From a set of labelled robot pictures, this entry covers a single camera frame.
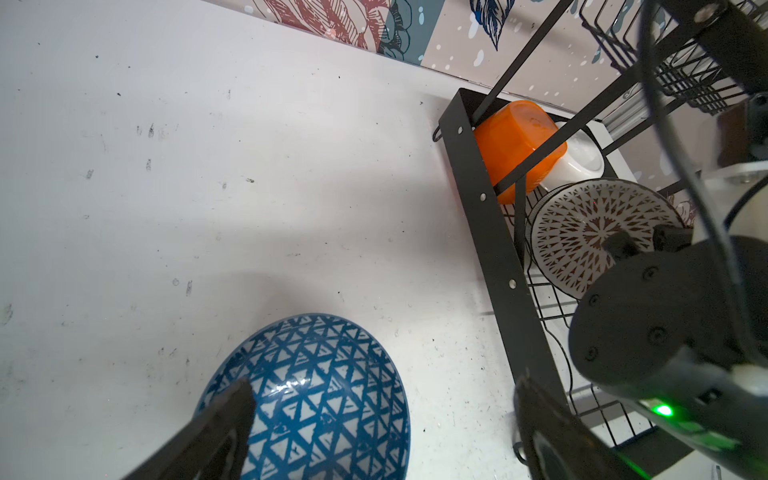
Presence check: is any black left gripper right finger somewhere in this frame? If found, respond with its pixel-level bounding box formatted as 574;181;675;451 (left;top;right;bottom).
514;378;642;479

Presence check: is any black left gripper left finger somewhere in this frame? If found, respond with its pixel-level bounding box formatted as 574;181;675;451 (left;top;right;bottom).
126;378;257;479

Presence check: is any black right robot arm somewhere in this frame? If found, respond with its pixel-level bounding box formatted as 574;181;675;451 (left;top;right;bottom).
569;1;767;479

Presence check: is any orange plastic bowl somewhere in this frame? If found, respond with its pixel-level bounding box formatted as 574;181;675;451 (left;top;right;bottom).
474;100;558;184

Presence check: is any patterned ceramic bowl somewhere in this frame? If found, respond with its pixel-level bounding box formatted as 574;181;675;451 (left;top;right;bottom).
526;178;684;299

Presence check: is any white plastic bowl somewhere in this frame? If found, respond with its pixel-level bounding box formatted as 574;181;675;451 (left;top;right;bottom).
540;129;605;191

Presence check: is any blue triangle pattern bowl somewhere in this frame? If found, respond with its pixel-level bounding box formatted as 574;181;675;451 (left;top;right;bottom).
196;313;411;479

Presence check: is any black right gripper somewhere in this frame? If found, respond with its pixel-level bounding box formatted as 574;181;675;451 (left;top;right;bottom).
602;225;693;261

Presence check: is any black wire dish rack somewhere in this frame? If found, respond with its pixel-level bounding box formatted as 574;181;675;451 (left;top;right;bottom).
433;1;767;479

